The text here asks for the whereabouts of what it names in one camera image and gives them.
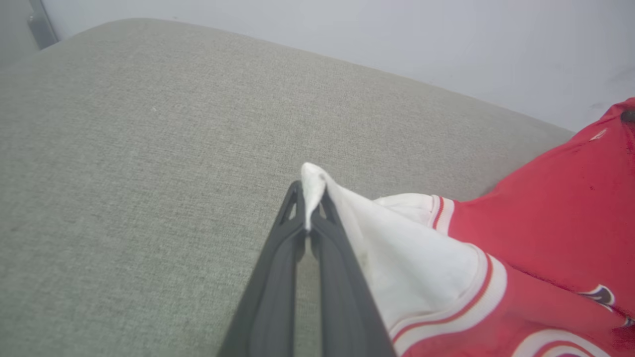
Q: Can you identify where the grey metal frame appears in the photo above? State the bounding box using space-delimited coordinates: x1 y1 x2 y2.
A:
27 0 60 50

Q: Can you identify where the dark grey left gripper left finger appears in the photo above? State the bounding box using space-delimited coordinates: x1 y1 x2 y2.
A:
217 181 311 357

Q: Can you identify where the red and white jersey garment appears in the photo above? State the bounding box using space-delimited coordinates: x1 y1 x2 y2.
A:
300 98 635 357

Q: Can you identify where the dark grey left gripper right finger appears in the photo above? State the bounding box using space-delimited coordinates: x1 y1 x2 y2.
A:
305 186 397 357

